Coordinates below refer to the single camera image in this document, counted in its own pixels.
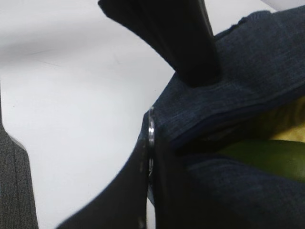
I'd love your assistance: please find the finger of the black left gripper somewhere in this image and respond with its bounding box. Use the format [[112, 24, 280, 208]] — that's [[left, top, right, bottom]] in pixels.
[[98, 0, 220, 87]]

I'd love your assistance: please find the dark blue lunch bag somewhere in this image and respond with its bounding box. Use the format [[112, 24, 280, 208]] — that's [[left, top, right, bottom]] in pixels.
[[155, 6, 305, 229]]

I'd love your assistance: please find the yellow pear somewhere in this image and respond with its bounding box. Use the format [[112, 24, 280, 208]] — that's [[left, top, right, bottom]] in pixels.
[[257, 97, 305, 143]]

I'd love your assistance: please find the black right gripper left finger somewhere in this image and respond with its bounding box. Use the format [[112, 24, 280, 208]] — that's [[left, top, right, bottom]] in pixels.
[[56, 137, 150, 229]]

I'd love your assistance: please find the green cucumber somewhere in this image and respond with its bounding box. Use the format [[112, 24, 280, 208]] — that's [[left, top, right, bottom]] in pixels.
[[218, 140, 305, 183]]

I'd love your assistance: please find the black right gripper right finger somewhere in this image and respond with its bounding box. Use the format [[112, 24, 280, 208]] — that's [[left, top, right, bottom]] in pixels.
[[152, 128, 229, 229]]

